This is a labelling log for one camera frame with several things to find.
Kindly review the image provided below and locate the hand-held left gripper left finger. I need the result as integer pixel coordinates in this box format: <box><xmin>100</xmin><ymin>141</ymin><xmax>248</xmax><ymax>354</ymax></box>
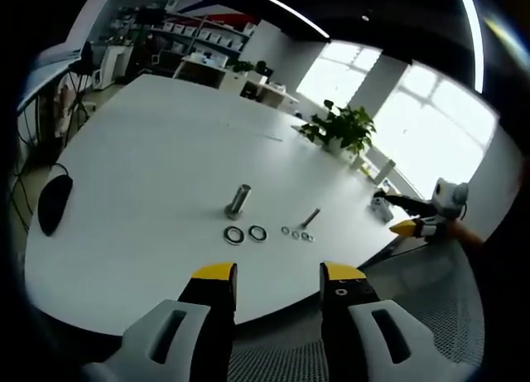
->
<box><xmin>82</xmin><ymin>262</ymin><xmax>239</xmax><ymax>382</ymax></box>

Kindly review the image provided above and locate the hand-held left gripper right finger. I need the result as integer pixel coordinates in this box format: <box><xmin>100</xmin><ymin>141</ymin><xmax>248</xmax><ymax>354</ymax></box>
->
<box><xmin>319</xmin><ymin>260</ymin><xmax>469</xmax><ymax>382</ymax></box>

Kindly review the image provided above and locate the small threaded metal stud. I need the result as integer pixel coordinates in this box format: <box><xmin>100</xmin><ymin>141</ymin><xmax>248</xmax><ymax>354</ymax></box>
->
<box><xmin>300</xmin><ymin>208</ymin><xmax>322</xmax><ymax>230</ymax></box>

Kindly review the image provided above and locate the large threaded metal stud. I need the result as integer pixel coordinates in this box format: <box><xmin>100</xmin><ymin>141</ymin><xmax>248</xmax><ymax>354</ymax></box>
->
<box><xmin>224</xmin><ymin>184</ymin><xmax>253</xmax><ymax>221</ymax></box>

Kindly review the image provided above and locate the green potted plant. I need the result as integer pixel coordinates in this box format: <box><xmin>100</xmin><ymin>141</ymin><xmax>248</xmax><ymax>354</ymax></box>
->
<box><xmin>297</xmin><ymin>99</ymin><xmax>378</xmax><ymax>156</ymax></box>

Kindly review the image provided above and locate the black oval pouch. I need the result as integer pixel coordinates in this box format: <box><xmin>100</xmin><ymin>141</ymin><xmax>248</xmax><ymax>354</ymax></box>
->
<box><xmin>37</xmin><ymin>173</ymin><xmax>75</xmax><ymax>237</ymax></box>

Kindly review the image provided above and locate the white office desk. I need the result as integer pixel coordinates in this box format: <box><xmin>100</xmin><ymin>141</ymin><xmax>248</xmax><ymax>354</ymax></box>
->
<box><xmin>171</xmin><ymin>54</ymin><xmax>233</xmax><ymax>89</ymax></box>

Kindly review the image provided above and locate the storage shelf with white bins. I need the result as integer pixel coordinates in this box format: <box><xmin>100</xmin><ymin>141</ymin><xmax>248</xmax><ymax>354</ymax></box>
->
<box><xmin>144</xmin><ymin>8</ymin><xmax>258</xmax><ymax>58</ymax></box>

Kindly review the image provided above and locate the white cabinet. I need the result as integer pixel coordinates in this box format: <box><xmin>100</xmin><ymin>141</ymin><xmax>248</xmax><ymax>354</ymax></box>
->
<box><xmin>91</xmin><ymin>45</ymin><xmax>126</xmax><ymax>91</ymax></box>

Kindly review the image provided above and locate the black tripod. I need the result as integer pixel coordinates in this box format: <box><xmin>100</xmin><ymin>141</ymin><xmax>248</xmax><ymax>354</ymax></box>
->
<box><xmin>65</xmin><ymin>41</ymin><xmax>99</xmax><ymax>114</ymax></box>

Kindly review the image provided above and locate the black cable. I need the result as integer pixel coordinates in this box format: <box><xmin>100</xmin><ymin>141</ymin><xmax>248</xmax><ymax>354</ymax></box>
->
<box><xmin>48</xmin><ymin>162</ymin><xmax>71</xmax><ymax>180</ymax></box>

